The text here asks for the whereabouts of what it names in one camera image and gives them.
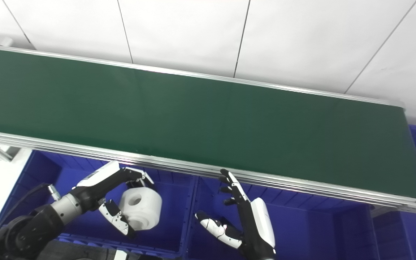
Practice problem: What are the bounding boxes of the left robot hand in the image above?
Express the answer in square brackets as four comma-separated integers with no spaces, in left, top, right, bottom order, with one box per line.
[71,161,155,239]

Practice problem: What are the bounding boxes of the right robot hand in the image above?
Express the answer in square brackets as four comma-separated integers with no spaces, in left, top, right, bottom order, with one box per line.
[195,169,276,260]

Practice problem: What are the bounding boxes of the white cylindrical plastic part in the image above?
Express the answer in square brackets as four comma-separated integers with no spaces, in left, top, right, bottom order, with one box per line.
[118,186,163,231]

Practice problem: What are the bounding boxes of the green conveyor belt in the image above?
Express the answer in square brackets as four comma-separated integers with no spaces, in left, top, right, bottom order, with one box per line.
[0,42,416,216]

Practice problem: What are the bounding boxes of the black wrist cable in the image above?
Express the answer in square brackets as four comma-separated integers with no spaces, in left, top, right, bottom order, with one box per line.
[2,183,51,224]

